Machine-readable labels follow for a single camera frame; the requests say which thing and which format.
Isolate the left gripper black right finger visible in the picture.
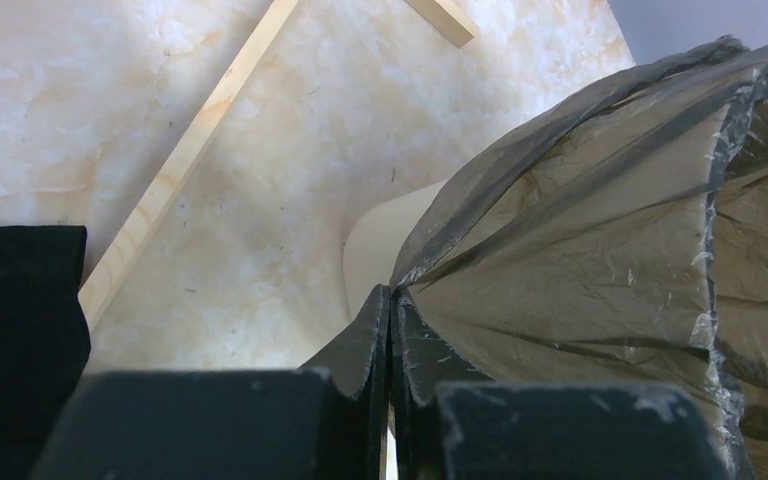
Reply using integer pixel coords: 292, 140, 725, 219
390, 291, 491, 479

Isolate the beige plastic trash bin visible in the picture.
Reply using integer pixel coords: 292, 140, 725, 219
342, 181, 444, 319

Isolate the dark translucent trash bag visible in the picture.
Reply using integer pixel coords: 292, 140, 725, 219
390, 36, 768, 479

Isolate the black t-shirt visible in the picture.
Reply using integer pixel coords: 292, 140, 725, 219
0, 225, 91, 479

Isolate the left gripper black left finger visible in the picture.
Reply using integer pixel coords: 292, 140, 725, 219
302, 285, 391, 479

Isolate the wooden clothes rack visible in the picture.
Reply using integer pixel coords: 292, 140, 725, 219
77, 0, 478, 333

